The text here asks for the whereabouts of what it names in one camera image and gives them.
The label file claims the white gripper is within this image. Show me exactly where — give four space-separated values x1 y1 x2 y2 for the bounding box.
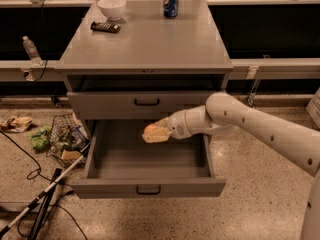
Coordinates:
142 110 191 143

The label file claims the orange fruit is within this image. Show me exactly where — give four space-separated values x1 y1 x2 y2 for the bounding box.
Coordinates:
144 124 157 134

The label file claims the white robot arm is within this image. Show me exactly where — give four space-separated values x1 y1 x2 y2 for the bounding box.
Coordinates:
142 92 320 240

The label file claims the open grey drawer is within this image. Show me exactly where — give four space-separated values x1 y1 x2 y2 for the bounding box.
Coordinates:
72 120 226 199

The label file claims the grey metal drawer cabinet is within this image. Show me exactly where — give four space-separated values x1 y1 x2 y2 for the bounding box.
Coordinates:
55 0 234 140

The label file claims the closed grey drawer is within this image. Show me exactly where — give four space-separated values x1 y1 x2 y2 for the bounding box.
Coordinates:
67 91 211 120

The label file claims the white black striped pole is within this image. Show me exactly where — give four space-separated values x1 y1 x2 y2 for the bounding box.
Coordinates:
0 150 87 240

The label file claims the yellow sponge in basket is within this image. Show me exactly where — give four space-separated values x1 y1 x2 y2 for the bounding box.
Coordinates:
61 150 81 160

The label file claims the black remote control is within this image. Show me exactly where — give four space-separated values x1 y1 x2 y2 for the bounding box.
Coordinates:
90 22 121 34

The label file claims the green snack bag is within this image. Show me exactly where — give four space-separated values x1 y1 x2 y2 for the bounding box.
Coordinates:
28 125 51 153

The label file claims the white ceramic bowl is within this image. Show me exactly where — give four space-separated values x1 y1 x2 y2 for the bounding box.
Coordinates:
97 0 126 20

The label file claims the blue pepsi can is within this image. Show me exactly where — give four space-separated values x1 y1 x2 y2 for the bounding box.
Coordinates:
163 0 179 18

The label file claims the crumpled brown snack bag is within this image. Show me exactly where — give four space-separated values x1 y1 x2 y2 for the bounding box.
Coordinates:
0 116 32 133

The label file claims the clear plastic water bottle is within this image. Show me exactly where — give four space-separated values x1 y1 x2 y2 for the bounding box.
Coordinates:
22 36 43 66

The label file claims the black pole on floor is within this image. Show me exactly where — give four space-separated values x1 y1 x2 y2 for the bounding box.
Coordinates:
27 167 64 240

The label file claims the wire mesh basket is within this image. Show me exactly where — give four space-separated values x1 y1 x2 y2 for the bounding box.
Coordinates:
47 113 90 167

